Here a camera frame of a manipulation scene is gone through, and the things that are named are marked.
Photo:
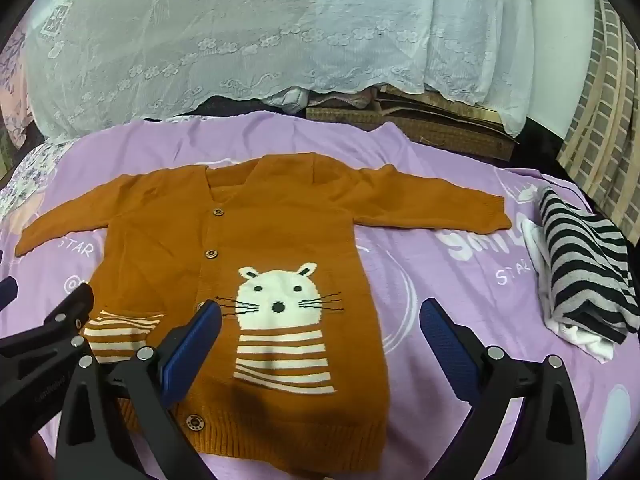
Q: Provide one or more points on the white folded garment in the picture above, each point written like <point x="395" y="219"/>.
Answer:
<point x="590" y="346"/>

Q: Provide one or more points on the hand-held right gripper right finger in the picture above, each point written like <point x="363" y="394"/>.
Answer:
<point x="447" y="345"/>

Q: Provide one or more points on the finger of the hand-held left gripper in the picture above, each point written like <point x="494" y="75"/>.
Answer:
<point x="50" y="327"/>
<point x="7" y="294"/>

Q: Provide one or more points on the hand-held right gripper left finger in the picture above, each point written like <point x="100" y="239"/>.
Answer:
<point x="192" y="340"/>

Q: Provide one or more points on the orange knit sweater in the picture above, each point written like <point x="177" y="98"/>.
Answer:
<point x="300" y="220"/>

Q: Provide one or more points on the purple printed bedsheet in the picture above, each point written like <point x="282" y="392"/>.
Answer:
<point x="425" y="270"/>

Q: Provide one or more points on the woven straw mat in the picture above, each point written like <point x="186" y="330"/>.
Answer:
<point x="400" y="116"/>

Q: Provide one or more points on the white floral cloth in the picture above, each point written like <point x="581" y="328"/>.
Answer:
<point x="30" y="170"/>

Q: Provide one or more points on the black grey striped folded garment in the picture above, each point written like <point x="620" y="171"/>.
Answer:
<point x="580" y="260"/>

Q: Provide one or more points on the grey beige checked curtain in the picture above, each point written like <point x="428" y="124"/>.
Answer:
<point x="610" y="110"/>

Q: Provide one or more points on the pink floral cloth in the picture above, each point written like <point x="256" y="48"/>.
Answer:
<point x="12" y="105"/>

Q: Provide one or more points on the pale bundled cloth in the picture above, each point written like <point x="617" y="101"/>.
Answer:
<point x="320" y="99"/>

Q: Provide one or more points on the white lace cloth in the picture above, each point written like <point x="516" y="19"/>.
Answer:
<point x="250" y="35"/>

